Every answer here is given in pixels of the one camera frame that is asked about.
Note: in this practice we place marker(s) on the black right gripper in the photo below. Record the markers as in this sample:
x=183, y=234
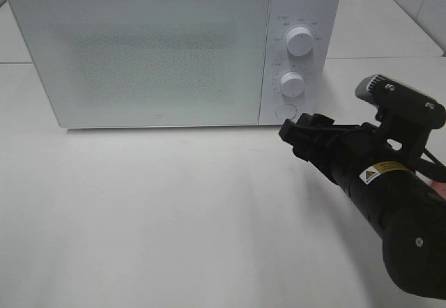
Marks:
x=352, y=155

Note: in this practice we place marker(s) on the round white door button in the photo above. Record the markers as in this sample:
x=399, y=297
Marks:
x=286, y=111

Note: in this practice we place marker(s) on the pink round plate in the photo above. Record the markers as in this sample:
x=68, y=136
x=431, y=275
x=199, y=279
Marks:
x=440, y=188

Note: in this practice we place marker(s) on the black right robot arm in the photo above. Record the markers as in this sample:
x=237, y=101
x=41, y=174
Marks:
x=387, y=186

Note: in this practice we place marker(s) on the lower white control knob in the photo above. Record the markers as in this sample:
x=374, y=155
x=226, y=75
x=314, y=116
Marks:
x=292, y=84

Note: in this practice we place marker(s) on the white control knob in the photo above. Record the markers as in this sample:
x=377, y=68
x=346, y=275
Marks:
x=292, y=84
x=299, y=41

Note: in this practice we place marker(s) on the upper white control knob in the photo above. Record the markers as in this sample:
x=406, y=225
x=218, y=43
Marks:
x=299, y=41

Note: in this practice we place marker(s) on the white microwave oven body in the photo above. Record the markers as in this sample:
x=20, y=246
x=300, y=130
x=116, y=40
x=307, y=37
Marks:
x=299, y=5

